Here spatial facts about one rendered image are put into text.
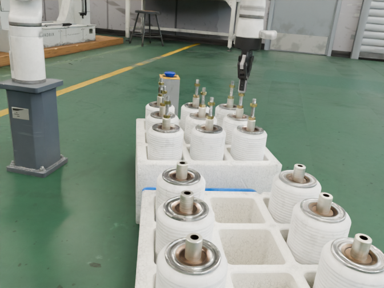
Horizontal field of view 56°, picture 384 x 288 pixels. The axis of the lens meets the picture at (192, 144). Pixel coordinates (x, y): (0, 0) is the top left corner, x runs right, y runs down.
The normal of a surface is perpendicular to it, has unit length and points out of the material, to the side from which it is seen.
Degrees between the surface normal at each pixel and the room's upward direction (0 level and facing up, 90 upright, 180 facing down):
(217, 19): 90
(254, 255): 90
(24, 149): 90
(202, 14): 90
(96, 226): 0
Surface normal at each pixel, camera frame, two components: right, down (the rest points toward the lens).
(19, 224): 0.07, -0.93
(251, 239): 0.09, 0.36
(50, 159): 0.97, 0.15
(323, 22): -0.24, 0.33
